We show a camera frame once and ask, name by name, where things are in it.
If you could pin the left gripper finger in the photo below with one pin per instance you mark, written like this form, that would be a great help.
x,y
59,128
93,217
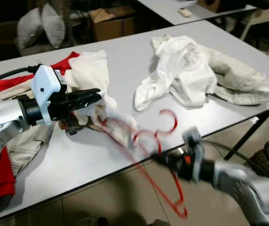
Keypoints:
x,y
87,103
89,93

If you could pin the thin white cloth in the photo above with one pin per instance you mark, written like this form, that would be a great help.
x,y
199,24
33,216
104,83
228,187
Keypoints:
x,y
118,125

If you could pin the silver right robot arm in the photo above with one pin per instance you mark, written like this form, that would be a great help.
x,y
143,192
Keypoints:
x,y
247,188

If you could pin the large grey table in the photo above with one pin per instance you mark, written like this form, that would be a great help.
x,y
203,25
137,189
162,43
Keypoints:
x,y
120,61

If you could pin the pale denim trousers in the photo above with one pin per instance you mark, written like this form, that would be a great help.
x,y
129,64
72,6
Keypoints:
x,y
26,146

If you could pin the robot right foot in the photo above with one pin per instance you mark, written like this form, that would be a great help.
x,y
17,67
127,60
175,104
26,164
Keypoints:
x,y
158,222

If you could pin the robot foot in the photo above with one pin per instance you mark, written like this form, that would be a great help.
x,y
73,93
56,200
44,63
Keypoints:
x,y
158,222
89,221

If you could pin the brown cardboard box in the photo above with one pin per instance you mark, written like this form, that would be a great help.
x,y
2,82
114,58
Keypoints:
x,y
113,23

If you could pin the grey pillow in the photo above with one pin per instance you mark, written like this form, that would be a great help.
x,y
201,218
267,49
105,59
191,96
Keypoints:
x,y
54,24
28,29

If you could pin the crumpled white garment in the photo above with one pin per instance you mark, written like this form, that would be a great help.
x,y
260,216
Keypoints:
x,y
188,70

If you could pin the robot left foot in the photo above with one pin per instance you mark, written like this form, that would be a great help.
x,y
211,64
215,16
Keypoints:
x,y
89,221

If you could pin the beige trousers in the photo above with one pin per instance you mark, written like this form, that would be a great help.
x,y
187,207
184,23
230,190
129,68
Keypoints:
x,y
242,80

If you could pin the small grey table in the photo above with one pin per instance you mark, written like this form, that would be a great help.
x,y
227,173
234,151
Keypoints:
x,y
162,12

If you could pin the small beige object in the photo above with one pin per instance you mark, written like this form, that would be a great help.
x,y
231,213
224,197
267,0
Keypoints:
x,y
185,12

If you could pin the dark brown wooden box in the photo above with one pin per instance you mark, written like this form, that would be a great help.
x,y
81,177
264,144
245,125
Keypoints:
x,y
214,4

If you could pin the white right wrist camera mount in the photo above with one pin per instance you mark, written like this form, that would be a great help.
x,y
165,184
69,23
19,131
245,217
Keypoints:
x,y
193,139

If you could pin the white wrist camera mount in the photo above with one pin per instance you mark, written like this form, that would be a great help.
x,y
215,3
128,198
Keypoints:
x,y
193,139
47,87

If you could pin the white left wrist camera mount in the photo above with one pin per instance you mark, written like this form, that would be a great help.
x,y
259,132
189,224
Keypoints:
x,y
47,87

